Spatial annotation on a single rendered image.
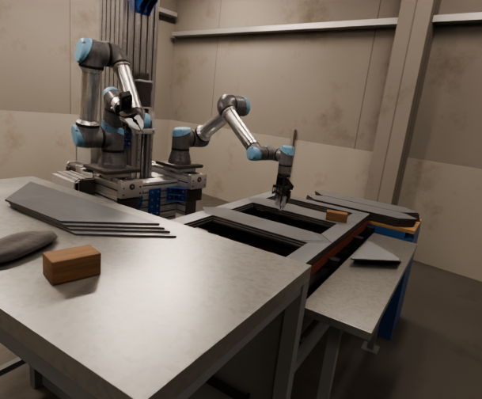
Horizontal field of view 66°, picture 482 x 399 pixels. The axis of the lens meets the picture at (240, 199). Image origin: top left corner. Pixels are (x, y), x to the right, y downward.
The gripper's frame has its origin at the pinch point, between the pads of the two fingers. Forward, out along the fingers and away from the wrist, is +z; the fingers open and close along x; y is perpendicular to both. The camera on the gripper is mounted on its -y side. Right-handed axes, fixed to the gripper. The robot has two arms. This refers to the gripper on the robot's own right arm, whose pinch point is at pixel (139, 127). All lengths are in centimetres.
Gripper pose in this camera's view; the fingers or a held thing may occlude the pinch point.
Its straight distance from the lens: 153.7
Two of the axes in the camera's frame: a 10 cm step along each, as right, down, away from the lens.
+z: 5.4, 6.0, -5.9
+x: -8.4, 3.9, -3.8
